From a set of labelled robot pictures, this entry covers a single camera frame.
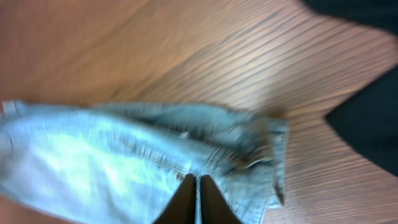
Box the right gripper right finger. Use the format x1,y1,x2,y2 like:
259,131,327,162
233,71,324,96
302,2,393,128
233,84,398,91
200,175,241,224

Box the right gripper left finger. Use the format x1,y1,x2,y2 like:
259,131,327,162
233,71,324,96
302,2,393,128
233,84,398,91
154,174,197,224

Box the light blue denim shorts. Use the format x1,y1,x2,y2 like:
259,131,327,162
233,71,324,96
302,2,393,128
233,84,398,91
1,101,289,223

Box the black t-shirt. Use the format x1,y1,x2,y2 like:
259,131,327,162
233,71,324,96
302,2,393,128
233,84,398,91
303,0,397,175

